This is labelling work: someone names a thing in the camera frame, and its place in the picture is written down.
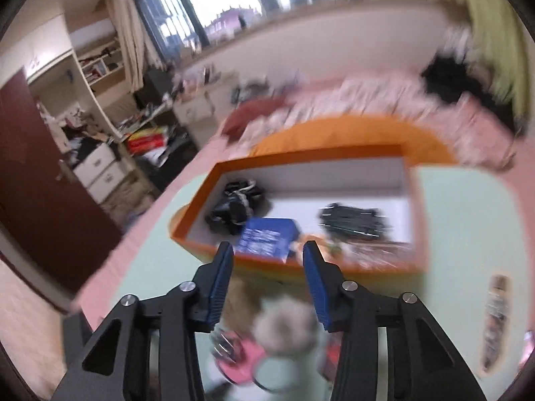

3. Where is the brown fur pompom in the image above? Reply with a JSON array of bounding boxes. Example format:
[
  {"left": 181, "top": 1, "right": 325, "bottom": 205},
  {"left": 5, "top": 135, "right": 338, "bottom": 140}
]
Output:
[{"left": 222, "top": 276, "right": 318, "bottom": 356}]

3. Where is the blue tin box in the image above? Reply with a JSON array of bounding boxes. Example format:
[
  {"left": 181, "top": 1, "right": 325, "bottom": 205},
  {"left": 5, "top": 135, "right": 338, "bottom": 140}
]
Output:
[{"left": 234, "top": 217, "right": 300, "bottom": 263}]

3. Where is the black red patterned pouch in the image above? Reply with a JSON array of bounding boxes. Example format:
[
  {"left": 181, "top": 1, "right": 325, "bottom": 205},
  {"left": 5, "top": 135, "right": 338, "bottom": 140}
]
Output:
[{"left": 318, "top": 203, "right": 389, "bottom": 242}]

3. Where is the dark red wardrobe door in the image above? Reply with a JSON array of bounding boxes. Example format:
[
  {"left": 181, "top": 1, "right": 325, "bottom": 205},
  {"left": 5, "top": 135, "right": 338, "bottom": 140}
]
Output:
[{"left": 1, "top": 71, "right": 121, "bottom": 294}]

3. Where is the orange cardboard box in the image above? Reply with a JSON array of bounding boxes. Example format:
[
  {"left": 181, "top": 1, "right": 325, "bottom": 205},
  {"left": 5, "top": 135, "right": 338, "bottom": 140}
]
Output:
[{"left": 170, "top": 116, "right": 456, "bottom": 277}]

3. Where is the white drawer cabinet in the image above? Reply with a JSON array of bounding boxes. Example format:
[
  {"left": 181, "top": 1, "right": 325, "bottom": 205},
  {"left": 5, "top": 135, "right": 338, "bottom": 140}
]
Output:
[{"left": 74, "top": 143, "right": 131, "bottom": 204}]

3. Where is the red flat box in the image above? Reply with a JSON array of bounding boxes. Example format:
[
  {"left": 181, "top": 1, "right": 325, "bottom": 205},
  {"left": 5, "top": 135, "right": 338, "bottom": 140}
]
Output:
[{"left": 126, "top": 126, "right": 168, "bottom": 155}]

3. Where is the dark red pillow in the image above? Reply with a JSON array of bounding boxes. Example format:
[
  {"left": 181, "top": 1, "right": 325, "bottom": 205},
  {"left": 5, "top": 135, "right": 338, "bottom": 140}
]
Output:
[{"left": 221, "top": 96, "right": 286, "bottom": 142}]

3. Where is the black clothes pile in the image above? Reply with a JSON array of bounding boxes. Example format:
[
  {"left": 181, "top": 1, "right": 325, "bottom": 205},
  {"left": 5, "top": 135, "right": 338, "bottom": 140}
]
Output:
[{"left": 420, "top": 53, "right": 526, "bottom": 137}]

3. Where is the green hanging cloth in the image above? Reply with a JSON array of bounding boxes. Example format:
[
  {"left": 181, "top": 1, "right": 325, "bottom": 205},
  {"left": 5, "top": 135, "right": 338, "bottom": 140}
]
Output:
[{"left": 466, "top": 0, "right": 530, "bottom": 119}]

